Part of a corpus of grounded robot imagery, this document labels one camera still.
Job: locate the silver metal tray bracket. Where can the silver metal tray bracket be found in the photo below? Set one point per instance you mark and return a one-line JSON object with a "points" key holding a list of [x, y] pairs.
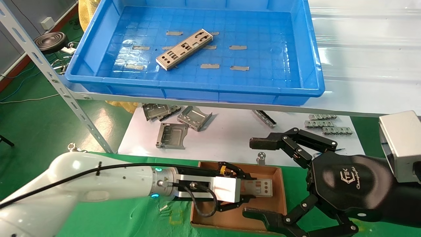
{"points": [[194, 117]]}

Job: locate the white power strip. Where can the white power strip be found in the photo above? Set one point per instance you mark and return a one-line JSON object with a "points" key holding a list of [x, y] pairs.
{"points": [[69, 50]]}

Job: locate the dark grey metal frame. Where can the dark grey metal frame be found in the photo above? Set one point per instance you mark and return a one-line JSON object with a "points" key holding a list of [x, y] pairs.
{"points": [[171, 136]]}

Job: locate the silver comb shaped part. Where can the silver comb shaped part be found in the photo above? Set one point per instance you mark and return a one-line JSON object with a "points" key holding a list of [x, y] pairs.
{"points": [[322, 117], [317, 124], [337, 131]]}

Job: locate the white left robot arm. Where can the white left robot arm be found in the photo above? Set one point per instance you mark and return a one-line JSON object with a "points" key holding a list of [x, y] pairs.
{"points": [[82, 184]]}

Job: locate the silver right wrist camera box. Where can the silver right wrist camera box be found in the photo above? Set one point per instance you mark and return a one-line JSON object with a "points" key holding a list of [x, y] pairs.
{"points": [[401, 144]]}

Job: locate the black round stool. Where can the black round stool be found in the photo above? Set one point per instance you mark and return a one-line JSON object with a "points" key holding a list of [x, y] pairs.
{"points": [[51, 41]]}

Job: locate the silver io shield plate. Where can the silver io shield plate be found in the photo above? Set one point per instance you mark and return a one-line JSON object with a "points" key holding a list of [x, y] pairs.
{"points": [[184, 49], [260, 188]]}

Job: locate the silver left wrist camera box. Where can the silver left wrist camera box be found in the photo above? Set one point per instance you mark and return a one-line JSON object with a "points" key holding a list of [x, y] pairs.
{"points": [[227, 189]]}

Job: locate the shallow cardboard box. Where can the shallow cardboard box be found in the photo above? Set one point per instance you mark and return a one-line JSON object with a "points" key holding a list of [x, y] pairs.
{"points": [[230, 220]]}

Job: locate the blue plastic tray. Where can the blue plastic tray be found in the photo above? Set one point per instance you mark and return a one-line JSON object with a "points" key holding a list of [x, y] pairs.
{"points": [[273, 75]]}

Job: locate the small white paper scrap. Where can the small white paper scrap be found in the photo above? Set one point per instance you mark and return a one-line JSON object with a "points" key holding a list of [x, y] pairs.
{"points": [[163, 207]]}

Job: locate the white wall box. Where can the white wall box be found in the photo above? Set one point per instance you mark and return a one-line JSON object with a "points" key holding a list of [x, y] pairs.
{"points": [[47, 23]]}

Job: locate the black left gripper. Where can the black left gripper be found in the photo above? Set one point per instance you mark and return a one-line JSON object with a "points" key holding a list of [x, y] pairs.
{"points": [[197, 170]]}

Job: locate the silver toothed metal rail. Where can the silver toothed metal rail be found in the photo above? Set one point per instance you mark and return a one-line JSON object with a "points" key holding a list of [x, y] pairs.
{"points": [[264, 119]]}

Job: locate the silver binder clip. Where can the silver binder clip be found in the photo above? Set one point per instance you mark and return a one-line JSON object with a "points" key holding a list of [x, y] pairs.
{"points": [[71, 146], [260, 156]]}

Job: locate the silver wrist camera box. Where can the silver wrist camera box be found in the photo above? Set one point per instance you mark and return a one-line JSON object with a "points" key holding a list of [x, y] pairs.
{"points": [[227, 189], [401, 144]]}

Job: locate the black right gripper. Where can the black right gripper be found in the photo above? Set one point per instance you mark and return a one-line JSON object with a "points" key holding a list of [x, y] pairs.
{"points": [[355, 184]]}

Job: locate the grey slotted angle post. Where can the grey slotted angle post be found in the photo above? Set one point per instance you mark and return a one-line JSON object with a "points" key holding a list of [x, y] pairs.
{"points": [[82, 117]]}

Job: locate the black floor stand leg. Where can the black floor stand leg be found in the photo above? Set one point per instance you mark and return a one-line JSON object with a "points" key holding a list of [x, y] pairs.
{"points": [[6, 141]]}

